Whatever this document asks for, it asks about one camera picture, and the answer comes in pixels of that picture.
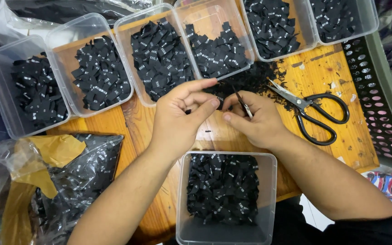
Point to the person's right hand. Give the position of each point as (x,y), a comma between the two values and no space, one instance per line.
(264,126)

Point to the person's left hand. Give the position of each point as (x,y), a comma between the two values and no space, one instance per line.
(172,126)

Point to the small black thread snips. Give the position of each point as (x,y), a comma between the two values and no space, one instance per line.
(241,100)

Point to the single black size label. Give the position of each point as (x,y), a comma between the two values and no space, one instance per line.
(220,99)

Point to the heap of black fabric trimmings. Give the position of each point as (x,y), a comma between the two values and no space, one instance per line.
(250,78)

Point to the pile of black labels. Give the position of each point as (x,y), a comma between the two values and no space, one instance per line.
(100,75)
(158,58)
(271,27)
(332,20)
(36,92)
(223,187)
(216,54)

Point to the clear bag of black labels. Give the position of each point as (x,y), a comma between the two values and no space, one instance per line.
(80,183)

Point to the brown paper sheet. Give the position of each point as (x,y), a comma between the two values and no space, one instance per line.
(49,149)

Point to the red blue patterned cloth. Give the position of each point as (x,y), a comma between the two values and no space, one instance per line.
(390,185)

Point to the person's black clothing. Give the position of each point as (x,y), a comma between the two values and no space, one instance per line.
(352,234)

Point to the clear bag of black ribbon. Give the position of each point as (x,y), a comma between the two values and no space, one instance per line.
(63,10)

